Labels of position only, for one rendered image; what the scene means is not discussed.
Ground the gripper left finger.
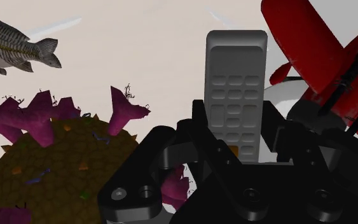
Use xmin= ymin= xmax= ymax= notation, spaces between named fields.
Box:
xmin=97 ymin=99 xmax=270 ymax=222

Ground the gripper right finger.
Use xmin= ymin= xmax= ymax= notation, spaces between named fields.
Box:
xmin=260 ymin=101 xmax=358 ymax=223

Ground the brown fruit with purple leaves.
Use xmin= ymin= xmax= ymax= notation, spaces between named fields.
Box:
xmin=0 ymin=83 xmax=195 ymax=224

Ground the red toy airplane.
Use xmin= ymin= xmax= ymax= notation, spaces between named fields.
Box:
xmin=260 ymin=0 xmax=358 ymax=148

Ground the grey remote control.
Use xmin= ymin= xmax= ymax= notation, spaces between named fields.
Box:
xmin=203 ymin=30 xmax=268 ymax=164

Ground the grey striped fish figure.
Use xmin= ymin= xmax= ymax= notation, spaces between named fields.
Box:
xmin=0 ymin=11 xmax=62 ymax=76

